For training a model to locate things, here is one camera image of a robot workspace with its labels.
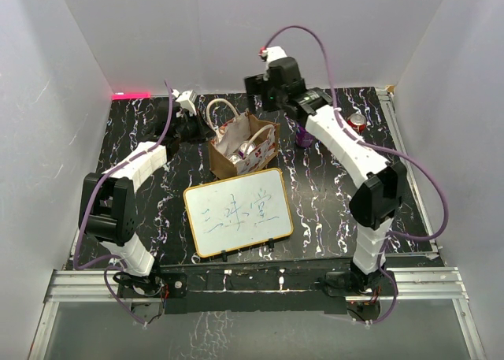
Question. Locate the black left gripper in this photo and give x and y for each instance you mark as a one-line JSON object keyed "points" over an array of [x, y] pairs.
{"points": [[187, 116]]}

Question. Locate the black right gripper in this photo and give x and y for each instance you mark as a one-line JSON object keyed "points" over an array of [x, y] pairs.
{"points": [[259, 84]]}

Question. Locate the printed canvas tote bag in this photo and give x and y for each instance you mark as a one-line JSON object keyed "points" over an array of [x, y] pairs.
{"points": [[242, 127]]}

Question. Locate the purple soda can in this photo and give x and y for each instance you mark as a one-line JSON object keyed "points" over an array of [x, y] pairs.
{"points": [[245, 149], [302, 138], [235, 158]]}

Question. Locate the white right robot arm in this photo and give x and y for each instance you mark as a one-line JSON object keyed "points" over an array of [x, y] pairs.
{"points": [[380, 184]]}

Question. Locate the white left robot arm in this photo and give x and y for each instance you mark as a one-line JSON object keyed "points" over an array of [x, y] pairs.
{"points": [[107, 207]]}

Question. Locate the pink tape strip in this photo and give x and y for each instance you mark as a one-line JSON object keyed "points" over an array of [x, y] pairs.
{"points": [[131, 95]]}

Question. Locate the yellow framed whiteboard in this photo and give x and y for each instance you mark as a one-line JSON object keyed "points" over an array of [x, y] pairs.
{"points": [[242, 211]]}

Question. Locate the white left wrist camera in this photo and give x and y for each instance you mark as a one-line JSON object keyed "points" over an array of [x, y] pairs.
{"points": [[186, 100]]}

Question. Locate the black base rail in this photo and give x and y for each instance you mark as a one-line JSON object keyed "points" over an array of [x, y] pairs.
{"points": [[329, 286]]}

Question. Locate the aluminium frame rail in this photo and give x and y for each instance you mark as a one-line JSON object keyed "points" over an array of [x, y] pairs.
{"points": [[81, 319]]}

